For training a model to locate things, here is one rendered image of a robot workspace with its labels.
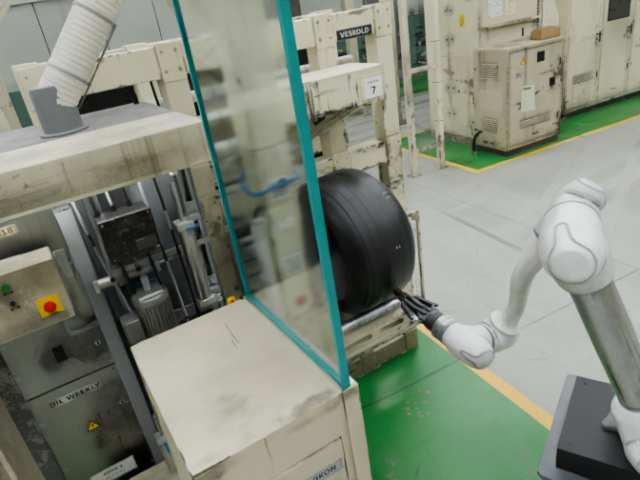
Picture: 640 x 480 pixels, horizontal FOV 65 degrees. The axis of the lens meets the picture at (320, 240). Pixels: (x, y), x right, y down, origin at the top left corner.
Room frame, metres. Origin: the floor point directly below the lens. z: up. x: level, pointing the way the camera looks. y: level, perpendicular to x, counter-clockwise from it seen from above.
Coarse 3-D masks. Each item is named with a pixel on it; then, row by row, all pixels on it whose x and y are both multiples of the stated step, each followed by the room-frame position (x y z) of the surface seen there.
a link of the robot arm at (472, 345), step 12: (456, 324) 1.36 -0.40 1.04; (444, 336) 1.34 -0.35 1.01; (456, 336) 1.31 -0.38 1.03; (468, 336) 1.29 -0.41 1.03; (480, 336) 1.29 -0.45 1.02; (456, 348) 1.28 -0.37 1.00; (468, 348) 1.26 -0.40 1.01; (480, 348) 1.25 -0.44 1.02; (492, 348) 1.31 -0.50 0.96; (468, 360) 1.25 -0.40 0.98; (480, 360) 1.23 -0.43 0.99; (492, 360) 1.25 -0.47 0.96
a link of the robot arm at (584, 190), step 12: (576, 180) 1.16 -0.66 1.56; (588, 180) 1.16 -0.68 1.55; (564, 192) 1.16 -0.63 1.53; (576, 192) 1.13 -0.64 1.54; (588, 192) 1.11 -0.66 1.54; (600, 192) 1.12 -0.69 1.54; (552, 204) 1.14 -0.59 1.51; (588, 204) 1.09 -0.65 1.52; (600, 204) 1.11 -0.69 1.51; (540, 216) 1.21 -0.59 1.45; (600, 216) 1.09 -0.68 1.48
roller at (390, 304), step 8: (384, 304) 1.72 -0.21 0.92; (392, 304) 1.73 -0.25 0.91; (400, 304) 1.74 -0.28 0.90; (368, 312) 1.68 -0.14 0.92; (376, 312) 1.69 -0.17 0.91; (384, 312) 1.70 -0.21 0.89; (352, 320) 1.65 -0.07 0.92; (360, 320) 1.65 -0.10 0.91; (368, 320) 1.66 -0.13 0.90; (344, 328) 1.62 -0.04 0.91; (352, 328) 1.63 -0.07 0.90
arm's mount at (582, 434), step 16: (576, 384) 1.31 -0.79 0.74; (592, 384) 1.29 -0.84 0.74; (608, 384) 1.28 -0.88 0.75; (576, 400) 1.24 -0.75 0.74; (592, 400) 1.23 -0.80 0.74; (608, 400) 1.22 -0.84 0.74; (576, 416) 1.18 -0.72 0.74; (592, 416) 1.16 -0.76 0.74; (576, 432) 1.12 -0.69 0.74; (592, 432) 1.11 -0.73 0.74; (608, 432) 1.10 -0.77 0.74; (560, 448) 1.07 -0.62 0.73; (576, 448) 1.06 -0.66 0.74; (592, 448) 1.05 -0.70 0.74; (608, 448) 1.04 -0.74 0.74; (560, 464) 1.07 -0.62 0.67; (576, 464) 1.04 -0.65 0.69; (592, 464) 1.02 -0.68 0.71; (608, 464) 0.99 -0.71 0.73; (624, 464) 0.98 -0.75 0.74
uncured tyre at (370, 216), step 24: (336, 192) 1.71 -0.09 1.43; (360, 192) 1.71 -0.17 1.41; (336, 216) 1.64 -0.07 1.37; (360, 216) 1.62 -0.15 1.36; (384, 216) 1.65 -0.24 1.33; (336, 240) 1.63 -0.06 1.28; (360, 240) 1.57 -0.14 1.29; (384, 240) 1.60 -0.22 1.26; (408, 240) 1.64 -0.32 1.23; (336, 264) 2.01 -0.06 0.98; (360, 264) 1.56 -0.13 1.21; (384, 264) 1.57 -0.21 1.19; (408, 264) 1.63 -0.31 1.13; (336, 288) 1.90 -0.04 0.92; (360, 288) 1.56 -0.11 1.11; (384, 288) 1.58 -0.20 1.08; (360, 312) 1.65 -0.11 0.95
